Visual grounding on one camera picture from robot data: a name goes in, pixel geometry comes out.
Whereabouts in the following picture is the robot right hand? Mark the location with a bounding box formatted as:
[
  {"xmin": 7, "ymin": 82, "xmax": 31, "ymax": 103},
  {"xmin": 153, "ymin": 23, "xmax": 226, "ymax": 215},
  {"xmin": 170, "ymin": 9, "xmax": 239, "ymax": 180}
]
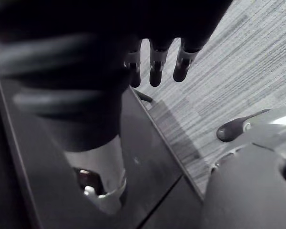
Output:
[{"xmin": 0, "ymin": 0, "xmax": 232, "ymax": 216}]

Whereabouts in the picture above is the dark washtable cabinet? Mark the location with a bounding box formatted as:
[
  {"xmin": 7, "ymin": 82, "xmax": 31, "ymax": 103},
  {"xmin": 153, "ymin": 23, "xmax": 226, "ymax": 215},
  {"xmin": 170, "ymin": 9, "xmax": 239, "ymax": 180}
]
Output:
[{"xmin": 0, "ymin": 45, "xmax": 204, "ymax": 229}]

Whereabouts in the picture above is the robot dark foot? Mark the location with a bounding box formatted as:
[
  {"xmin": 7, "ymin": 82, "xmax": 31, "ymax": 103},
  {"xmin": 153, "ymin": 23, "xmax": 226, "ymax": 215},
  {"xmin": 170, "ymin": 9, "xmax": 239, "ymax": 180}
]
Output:
[{"xmin": 216, "ymin": 109, "xmax": 270, "ymax": 143}]

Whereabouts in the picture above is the robot silver leg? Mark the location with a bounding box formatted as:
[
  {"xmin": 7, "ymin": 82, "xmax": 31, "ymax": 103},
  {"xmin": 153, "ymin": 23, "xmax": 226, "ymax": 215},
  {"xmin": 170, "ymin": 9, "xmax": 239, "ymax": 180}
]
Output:
[{"xmin": 200, "ymin": 106, "xmax": 286, "ymax": 229}]

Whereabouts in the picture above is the dark cabinet handle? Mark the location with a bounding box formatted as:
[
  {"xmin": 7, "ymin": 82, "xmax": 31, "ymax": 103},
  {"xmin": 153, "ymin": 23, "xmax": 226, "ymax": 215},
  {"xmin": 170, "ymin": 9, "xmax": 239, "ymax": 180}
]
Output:
[{"xmin": 137, "ymin": 92, "xmax": 153, "ymax": 104}]

